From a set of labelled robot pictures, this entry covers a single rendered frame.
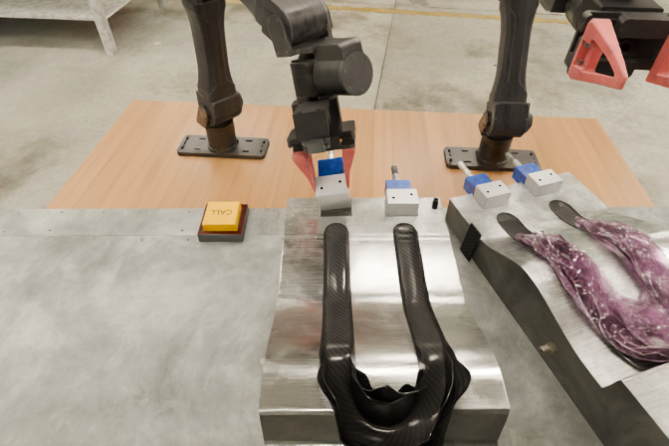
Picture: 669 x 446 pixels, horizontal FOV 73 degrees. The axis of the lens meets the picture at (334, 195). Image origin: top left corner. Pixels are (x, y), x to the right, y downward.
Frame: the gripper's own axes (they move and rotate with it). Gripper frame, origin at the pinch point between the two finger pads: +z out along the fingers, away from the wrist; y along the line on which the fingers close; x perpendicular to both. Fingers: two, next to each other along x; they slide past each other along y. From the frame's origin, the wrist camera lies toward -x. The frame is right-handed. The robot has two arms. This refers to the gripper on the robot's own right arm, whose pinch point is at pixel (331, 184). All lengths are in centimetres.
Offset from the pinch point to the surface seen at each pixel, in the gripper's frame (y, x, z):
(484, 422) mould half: 15.5, -31.8, 16.8
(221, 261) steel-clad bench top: -21.2, -0.8, 11.1
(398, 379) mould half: 7.1, -29.9, 11.8
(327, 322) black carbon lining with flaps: -1.2, -20.3, 10.8
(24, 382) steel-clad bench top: -44, -22, 14
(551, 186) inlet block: 38.2, 10.5, 10.2
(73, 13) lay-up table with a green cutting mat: -190, 261, -52
